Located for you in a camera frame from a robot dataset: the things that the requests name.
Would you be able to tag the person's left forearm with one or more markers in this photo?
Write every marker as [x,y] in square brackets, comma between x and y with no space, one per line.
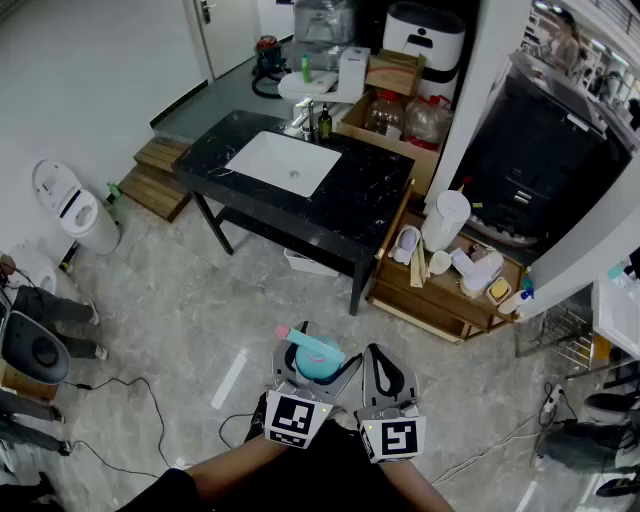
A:
[235,462]

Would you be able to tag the white plastic basket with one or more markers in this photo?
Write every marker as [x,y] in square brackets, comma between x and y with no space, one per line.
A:
[310,262]

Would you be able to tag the large open cardboard box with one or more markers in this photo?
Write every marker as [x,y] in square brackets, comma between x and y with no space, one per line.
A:
[400,147]

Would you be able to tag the green plastic bottle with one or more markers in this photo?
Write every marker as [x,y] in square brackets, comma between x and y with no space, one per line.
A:
[305,70]

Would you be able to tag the wooden slatted step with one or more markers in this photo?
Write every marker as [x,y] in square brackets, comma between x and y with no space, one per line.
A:
[155,180]

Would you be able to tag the flat cardboard box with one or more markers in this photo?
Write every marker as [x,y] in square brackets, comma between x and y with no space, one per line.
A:
[25,382]

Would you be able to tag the black washing machine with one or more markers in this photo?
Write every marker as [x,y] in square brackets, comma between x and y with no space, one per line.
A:
[545,165]

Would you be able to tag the person's black clothing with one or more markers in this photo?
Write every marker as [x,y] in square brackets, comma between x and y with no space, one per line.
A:
[320,480]

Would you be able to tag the small cardboard box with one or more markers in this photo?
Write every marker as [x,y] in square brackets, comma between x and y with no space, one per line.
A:
[392,75]

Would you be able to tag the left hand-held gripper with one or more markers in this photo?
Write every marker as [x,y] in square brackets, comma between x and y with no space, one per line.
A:
[295,417]

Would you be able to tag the white sink basin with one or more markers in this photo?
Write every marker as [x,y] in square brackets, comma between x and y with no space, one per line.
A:
[280,160]

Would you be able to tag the white power strip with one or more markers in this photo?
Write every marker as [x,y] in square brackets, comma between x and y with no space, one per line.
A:
[552,397]

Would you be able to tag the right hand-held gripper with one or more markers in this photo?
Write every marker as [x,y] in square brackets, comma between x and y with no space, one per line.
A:
[395,435]

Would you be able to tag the wooden sticks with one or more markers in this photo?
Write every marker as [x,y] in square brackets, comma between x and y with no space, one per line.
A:
[417,265]

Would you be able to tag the plastic-wrapped grey appliance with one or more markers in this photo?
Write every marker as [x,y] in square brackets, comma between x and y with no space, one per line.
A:
[325,22]

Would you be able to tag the white and black appliance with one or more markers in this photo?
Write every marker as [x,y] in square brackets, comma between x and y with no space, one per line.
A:
[425,30]

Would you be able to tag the white cylindrical kettle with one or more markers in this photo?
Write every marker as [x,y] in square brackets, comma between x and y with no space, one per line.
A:
[445,220]

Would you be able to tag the chrome faucet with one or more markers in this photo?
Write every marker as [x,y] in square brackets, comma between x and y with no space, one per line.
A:
[305,117]

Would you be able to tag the person's right forearm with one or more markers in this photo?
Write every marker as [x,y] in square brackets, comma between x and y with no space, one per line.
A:
[420,487]

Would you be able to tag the white bottle with blue cap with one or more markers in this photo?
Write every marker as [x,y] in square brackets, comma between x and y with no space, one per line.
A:
[512,302]

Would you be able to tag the white door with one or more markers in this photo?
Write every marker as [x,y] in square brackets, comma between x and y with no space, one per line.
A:
[230,35]

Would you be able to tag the white side table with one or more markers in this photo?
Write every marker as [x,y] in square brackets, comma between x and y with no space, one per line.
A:
[617,315]

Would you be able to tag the white cup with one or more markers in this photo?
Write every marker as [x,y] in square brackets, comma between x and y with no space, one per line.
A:
[440,262]

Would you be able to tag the black office chair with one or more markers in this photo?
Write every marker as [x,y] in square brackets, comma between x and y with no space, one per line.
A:
[35,350]

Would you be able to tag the teal and pink toy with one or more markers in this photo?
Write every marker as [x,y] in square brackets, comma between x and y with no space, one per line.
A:
[315,367]

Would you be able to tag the white ceramic toilet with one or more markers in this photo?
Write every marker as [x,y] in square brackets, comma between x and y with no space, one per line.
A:
[350,70]

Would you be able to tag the black marble table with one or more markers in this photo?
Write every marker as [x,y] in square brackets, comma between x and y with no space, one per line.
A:
[360,190]

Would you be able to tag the white plain toilet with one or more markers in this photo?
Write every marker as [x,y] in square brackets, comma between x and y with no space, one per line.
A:
[35,267]

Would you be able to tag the white hair dryer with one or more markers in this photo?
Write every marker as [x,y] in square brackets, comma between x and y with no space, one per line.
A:
[475,272]

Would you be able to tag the clear plastic jug red label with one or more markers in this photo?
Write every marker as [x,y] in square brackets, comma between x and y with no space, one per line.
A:
[427,122]
[384,117]

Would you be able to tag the dark soap dispenser bottle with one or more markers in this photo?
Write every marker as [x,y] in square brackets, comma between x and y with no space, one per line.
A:
[325,125]

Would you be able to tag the red and teal vacuum cleaner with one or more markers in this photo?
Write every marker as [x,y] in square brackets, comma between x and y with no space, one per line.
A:
[267,55]

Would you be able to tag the yellow sponge in dish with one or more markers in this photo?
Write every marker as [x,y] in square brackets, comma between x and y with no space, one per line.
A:
[498,291]

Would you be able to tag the small white toilet model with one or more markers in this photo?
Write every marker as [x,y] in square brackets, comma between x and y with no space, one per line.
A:
[406,245]

